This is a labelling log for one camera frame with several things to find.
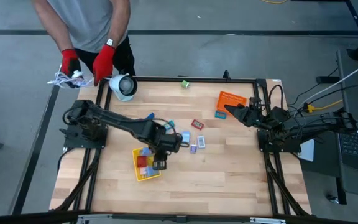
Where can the blue white plug charger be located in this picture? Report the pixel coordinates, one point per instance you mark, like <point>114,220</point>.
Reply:
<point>193,149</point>

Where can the grey-blue wall charger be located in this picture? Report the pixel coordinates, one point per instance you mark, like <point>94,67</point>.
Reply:
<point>145,151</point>

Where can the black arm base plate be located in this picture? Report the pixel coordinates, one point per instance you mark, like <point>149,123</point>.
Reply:
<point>264,147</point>
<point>73,140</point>

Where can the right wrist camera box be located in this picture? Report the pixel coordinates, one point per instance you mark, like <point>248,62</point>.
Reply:
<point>256,102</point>

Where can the person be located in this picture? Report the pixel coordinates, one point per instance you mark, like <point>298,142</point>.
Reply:
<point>89,21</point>

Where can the person's red gloved hand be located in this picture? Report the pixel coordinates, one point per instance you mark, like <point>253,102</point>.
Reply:
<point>70,60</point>
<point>103,63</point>

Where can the yellow plastic basket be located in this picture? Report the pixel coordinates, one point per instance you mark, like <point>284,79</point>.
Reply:
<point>136,168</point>

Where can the black power strip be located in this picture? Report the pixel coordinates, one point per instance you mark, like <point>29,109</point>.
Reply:
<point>328,79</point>

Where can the dark blue block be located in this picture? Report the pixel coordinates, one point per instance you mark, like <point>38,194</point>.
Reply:
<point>150,116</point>

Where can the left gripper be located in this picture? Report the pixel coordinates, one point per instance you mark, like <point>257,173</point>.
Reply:
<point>168,143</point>

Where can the blue square wall charger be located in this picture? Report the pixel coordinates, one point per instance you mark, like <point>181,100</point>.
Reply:
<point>186,136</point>

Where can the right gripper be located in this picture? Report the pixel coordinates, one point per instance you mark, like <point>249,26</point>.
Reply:
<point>256,117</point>

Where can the light blue wall charger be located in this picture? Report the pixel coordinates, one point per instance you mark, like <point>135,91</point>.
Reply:
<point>151,171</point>

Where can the person's white wristwatch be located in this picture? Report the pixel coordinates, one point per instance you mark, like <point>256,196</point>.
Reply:
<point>110,42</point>

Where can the orange plastic basket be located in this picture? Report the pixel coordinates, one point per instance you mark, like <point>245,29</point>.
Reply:
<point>228,101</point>

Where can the black aluminium table frame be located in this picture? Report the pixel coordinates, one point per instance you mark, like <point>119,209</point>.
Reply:
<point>197,80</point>

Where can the white framed digital clock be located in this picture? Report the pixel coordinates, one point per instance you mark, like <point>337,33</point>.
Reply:
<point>201,142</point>

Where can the white flat panel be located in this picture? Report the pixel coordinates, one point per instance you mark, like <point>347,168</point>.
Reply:
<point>308,152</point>

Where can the white dome security camera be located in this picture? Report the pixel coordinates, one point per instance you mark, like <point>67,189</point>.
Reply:
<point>122,87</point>

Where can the red framed digital clock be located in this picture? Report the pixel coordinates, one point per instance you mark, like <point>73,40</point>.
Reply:
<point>197,124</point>

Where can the red square wall charger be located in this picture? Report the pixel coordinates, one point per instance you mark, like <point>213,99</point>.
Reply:
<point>141,161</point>

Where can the green plug charger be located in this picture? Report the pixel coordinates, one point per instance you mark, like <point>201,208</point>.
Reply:
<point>184,84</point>

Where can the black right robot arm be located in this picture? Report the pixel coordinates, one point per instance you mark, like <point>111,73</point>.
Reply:
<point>322,123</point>

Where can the black clamp knob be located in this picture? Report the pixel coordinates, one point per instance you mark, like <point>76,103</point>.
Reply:
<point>226,74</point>

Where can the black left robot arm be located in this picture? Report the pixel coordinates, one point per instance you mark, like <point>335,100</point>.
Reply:
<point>120,123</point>

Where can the desk castor wheel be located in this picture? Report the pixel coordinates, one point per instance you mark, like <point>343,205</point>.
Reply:
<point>333,199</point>

